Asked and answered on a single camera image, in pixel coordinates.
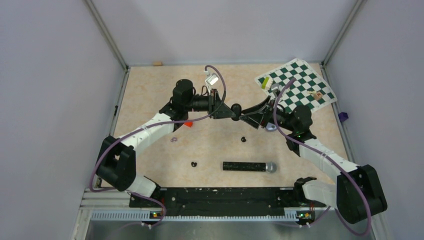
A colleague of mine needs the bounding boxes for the purple cable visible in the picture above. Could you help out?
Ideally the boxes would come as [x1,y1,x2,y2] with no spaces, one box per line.
[89,64,228,229]
[272,77,373,237]

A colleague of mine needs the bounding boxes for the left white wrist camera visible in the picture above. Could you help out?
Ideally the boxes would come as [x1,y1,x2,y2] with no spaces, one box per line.
[205,71,219,88]

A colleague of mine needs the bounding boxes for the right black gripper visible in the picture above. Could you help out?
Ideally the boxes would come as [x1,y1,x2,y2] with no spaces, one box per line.
[239,95,296,132]

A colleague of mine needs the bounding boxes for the grey oval charging case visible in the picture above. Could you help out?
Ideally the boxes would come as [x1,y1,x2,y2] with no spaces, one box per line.
[265,122,277,132]

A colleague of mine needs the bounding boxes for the green white chessboard mat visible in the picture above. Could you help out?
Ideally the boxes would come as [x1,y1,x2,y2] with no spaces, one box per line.
[254,58,338,113]

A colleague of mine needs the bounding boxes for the black microphone silver head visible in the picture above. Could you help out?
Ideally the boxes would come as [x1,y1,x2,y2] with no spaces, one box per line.
[222,161,277,173]

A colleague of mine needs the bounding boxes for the green white block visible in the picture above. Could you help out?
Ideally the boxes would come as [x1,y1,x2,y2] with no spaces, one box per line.
[261,76,272,91]

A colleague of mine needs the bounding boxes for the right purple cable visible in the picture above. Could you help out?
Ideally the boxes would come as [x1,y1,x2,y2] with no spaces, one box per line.
[272,77,373,237]

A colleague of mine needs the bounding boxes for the wooden letter cube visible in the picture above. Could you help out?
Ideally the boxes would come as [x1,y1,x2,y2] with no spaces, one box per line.
[313,92,323,101]

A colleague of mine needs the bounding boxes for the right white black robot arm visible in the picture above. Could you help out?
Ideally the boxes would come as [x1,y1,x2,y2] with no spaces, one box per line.
[231,97,388,224]

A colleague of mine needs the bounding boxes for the red rectangular block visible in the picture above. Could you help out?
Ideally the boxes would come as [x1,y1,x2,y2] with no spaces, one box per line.
[184,121,194,128]

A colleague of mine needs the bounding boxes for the small wooden block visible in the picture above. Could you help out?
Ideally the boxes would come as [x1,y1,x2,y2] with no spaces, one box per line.
[152,61,163,67]

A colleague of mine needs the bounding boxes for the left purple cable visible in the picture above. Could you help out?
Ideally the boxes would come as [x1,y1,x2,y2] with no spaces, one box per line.
[89,64,228,229]

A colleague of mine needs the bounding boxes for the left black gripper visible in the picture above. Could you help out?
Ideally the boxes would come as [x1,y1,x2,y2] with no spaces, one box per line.
[185,88,236,119]

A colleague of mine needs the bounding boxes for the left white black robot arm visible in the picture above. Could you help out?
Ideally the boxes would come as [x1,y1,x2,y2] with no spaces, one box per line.
[94,73,235,207]

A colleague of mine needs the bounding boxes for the purple small object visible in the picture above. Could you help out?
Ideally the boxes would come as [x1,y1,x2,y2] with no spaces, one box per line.
[338,112,349,123]

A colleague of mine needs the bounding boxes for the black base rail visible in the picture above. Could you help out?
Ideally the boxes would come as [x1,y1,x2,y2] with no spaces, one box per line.
[129,187,324,217]

